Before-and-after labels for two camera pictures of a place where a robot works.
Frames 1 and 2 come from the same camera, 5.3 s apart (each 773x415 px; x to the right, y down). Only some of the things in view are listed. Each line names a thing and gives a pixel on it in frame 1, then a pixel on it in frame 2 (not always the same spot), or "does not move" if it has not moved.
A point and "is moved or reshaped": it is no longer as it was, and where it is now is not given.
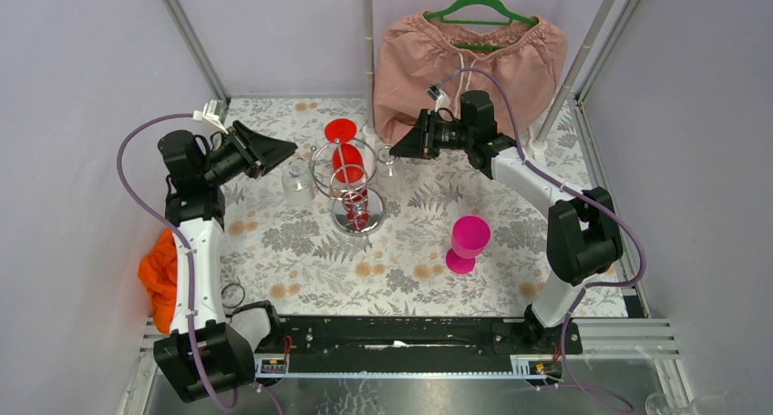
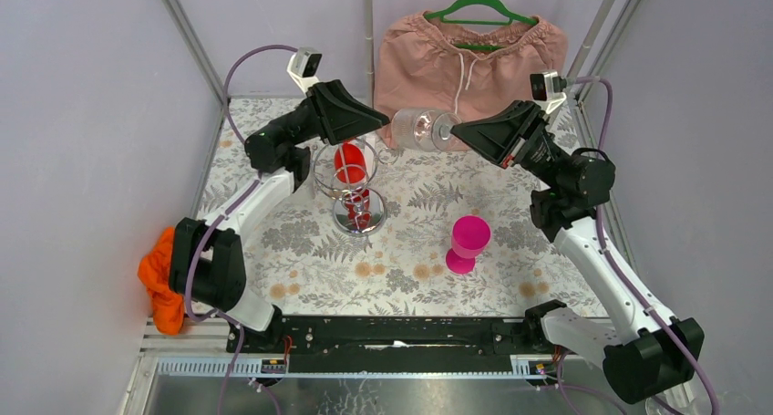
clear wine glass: (387, 169) is moved or reshaped
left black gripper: (243, 152) → (320, 112)
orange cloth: (158, 267) does not move
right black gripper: (419, 142) → (507, 137)
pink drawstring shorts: (425, 64) does not move
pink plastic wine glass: (469, 237) does not move
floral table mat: (340, 228) does not move
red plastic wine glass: (348, 165) does not move
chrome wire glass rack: (343, 169) does not move
